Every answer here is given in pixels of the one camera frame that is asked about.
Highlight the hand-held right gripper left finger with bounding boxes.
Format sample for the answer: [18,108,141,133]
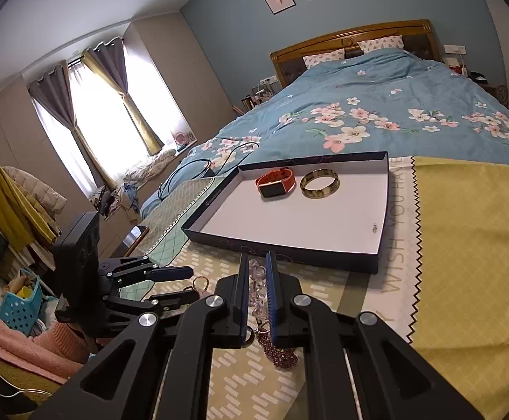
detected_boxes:
[29,251,255,420]

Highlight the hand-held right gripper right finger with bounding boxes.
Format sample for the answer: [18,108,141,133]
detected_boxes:
[265,250,485,420]

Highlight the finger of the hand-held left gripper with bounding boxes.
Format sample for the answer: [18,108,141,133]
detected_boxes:
[102,289,203,321]
[99,256,194,288]

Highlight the clear crystal bead bracelet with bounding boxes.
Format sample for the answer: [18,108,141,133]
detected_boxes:
[249,257,269,322]

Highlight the pale pink charm with loop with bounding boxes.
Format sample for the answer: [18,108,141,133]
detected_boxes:
[191,276,211,298]

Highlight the purple beaded bracelet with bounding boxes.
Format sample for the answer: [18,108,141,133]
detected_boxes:
[254,321,299,370]

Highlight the dark blue cardboard tray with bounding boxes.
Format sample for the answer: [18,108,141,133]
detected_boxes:
[181,152,390,274]

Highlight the person's left forearm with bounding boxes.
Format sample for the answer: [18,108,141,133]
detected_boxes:
[36,321,91,362]

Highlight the green and grey quilted blanket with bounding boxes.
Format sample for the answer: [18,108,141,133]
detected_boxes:
[138,175,240,267]

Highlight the blue plastic basket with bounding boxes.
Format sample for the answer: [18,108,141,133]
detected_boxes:
[0,271,43,337]

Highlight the beige padded jacket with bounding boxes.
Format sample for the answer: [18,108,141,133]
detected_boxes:
[3,166,68,228]

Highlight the beige cloth with white dashes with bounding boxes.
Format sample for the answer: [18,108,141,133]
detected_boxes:
[149,156,417,420]

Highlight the yellow coat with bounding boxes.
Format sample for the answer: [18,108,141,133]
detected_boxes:
[0,163,58,252]

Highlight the pink blanket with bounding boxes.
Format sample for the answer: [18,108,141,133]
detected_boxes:
[0,306,78,379]

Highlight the pile of clothes by window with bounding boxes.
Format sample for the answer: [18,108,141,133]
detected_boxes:
[123,149,177,185]

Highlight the gold tortoiseshell bangle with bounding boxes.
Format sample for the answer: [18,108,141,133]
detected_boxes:
[299,169,340,200]

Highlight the orange smart watch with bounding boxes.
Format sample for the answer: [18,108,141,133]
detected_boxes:
[255,168,298,200]

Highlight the purple and gold curtain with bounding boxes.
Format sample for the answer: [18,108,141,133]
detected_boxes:
[28,63,106,193]
[84,37,165,156]

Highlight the bedside table with clutter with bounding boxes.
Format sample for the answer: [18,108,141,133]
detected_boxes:
[241,76,279,112]

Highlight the yellow blanket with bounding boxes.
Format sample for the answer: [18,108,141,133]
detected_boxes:
[405,156,509,403]

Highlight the blue floral duvet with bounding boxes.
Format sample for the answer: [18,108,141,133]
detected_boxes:
[141,48,509,215]

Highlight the white dotted pillow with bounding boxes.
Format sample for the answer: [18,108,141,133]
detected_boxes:
[358,36,406,53]
[302,49,346,70]

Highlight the wooden bed headboard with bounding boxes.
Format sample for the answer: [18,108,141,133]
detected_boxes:
[270,20,441,88]

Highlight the dark bedside table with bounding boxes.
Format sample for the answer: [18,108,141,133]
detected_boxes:
[451,63,509,103]

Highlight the black cable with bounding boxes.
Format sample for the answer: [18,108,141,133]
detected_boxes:
[158,142,259,204]

